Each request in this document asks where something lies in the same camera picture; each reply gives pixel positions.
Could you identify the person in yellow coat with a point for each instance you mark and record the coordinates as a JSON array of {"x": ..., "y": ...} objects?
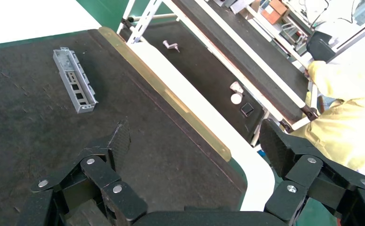
[{"x": 341, "y": 124}]

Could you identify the orange cardboard box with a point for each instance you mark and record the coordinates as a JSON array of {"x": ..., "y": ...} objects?
[{"x": 274, "y": 11}]

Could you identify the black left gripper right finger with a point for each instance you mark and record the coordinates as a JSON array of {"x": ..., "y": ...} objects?
[{"x": 304, "y": 168}]

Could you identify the small grey metal tool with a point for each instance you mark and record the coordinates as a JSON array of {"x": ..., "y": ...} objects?
[{"x": 169, "y": 45}]

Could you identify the small black square block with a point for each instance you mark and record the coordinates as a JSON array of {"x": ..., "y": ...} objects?
[{"x": 247, "y": 109}]

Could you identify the white frame black belt cart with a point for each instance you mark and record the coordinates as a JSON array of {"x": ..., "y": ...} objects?
[{"x": 247, "y": 53}]

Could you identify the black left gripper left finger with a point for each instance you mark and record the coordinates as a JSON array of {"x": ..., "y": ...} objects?
[{"x": 101, "y": 174}]

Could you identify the silver long channel bracket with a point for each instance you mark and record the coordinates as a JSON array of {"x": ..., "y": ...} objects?
[{"x": 66, "y": 67}]

